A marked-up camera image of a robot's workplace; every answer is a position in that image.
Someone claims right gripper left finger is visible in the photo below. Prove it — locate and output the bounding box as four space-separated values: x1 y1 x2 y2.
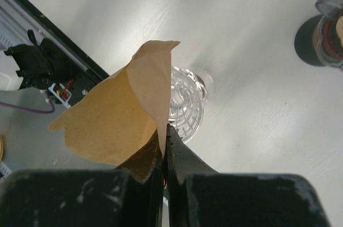
1 134 163 226

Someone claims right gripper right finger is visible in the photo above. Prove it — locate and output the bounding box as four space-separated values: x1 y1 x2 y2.
165 126 330 226

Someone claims clear glass dripper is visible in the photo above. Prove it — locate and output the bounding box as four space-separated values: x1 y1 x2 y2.
168 66 205 143

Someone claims dark carafe with red lid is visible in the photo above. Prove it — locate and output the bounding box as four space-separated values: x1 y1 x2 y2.
294 15 327 67

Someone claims clear glass flask with coffee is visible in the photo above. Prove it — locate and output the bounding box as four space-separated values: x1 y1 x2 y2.
199 72 214 106

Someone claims orange coffee filter box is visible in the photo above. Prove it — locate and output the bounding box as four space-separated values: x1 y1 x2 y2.
0 135 5 160

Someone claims brown paper coffee filter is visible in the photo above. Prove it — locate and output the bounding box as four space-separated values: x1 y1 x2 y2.
336 16 343 46

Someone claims grey transparent dripper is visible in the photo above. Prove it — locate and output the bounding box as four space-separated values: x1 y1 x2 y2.
315 0 342 70

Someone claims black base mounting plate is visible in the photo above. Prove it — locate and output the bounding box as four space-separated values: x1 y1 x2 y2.
1 0 109 108

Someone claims grey slotted cable duct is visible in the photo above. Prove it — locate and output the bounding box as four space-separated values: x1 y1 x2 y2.
0 161 12 178

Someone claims aluminium front rail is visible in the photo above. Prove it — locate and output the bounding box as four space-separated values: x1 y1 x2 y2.
1 0 43 49

